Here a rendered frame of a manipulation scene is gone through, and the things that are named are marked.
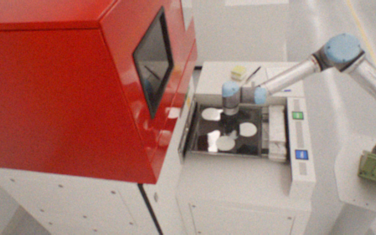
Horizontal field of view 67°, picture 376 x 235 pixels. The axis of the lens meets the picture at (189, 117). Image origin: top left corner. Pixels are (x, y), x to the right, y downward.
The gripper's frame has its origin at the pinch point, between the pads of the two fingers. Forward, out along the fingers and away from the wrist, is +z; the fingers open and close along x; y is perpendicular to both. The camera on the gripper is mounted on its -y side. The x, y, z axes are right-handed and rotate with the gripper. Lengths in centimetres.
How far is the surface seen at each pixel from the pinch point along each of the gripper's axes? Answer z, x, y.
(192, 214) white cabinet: 27.4, 14.3, 35.1
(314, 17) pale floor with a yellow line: 91, -214, -264
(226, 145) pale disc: 1.3, 2.1, 6.3
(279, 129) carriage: 3.3, 4.9, -25.2
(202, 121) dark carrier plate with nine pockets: 1.3, -20.6, 9.0
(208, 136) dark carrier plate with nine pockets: 1.4, -8.6, 11.3
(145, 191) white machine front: -27, 27, 53
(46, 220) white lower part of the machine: 13, -10, 103
